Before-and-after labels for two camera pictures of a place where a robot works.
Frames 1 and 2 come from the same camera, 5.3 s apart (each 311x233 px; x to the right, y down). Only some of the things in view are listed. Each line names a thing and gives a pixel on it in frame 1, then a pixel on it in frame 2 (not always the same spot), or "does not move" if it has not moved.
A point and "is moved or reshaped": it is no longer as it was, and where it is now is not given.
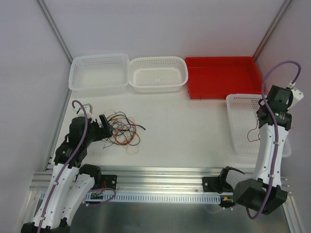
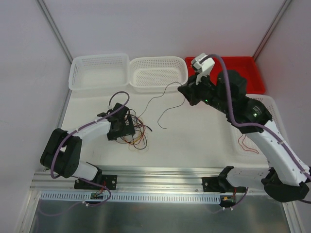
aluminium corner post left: [53, 25] does not move
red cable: [255, 128] is moved or reshaped
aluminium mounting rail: [146, 180] does not move
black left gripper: [101, 129] → [125, 129]
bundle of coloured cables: [125, 131] is moved or reshaped
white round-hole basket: [158, 74] does not move
